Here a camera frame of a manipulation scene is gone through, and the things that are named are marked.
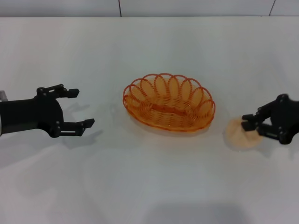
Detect beige steamed bun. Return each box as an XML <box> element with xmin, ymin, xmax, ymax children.
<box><xmin>224</xmin><ymin>118</ymin><xmax>264</xmax><ymax>150</ymax></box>

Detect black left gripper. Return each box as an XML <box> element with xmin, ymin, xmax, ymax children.
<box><xmin>0</xmin><ymin>83</ymin><xmax>96</xmax><ymax>139</ymax></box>

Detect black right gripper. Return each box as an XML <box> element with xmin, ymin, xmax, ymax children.
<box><xmin>241</xmin><ymin>93</ymin><xmax>299</xmax><ymax>145</ymax></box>

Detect orange plastic wire basket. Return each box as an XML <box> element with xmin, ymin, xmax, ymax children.
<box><xmin>122</xmin><ymin>72</ymin><xmax>216</xmax><ymax>133</ymax></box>

